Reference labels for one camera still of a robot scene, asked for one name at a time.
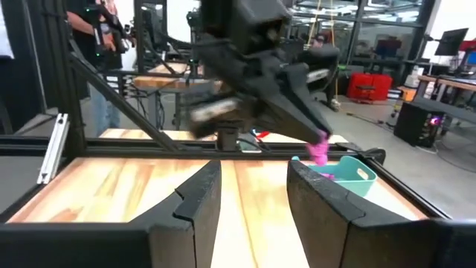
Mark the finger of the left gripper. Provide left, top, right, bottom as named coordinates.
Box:
left=259, top=89, right=323, bottom=146
left=277, top=65, right=331, bottom=141

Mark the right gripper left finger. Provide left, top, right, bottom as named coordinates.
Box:
left=0, top=159, right=223, bottom=268

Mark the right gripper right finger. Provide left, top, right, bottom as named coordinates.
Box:
left=286, top=159, right=476, bottom=268

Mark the teal plastic basket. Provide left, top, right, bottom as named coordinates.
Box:
left=292, top=155, right=379, bottom=199

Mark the wood top background table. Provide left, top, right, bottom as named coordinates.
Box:
left=416, top=73, right=476, bottom=93
left=132, top=62, right=224, bottom=91

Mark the red storage box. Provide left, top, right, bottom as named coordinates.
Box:
left=347, top=71, right=394, bottom=102

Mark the black computer tower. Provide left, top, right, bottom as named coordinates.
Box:
left=393, top=101, right=444, bottom=149

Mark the black handheld device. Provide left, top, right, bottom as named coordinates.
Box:
left=84, top=2, right=130, bottom=57

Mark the person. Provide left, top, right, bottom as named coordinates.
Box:
left=65, top=0, right=135, bottom=138

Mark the black computer monitor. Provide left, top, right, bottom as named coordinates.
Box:
left=434, top=27, right=470, bottom=57

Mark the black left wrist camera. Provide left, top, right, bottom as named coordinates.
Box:
left=230, top=0, right=294, bottom=56

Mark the black aluminium table frame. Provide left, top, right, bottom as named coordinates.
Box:
left=0, top=0, right=453, bottom=224

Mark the white metal post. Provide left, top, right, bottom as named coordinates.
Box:
left=36, top=112, right=71, bottom=185

